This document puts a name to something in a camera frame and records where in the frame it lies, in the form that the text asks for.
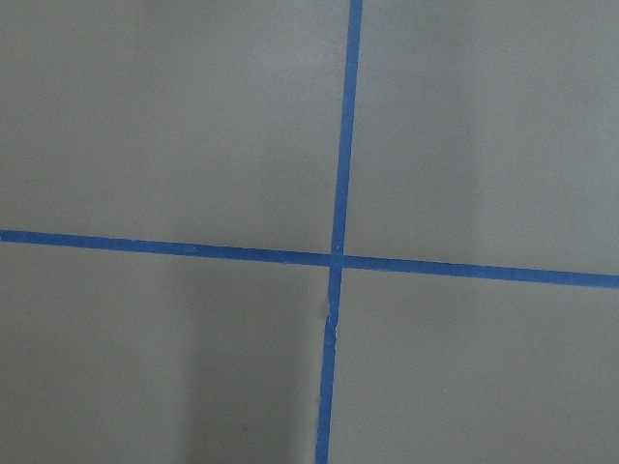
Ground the brown paper table cover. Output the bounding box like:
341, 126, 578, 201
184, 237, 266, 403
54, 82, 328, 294
1, 1, 618, 463

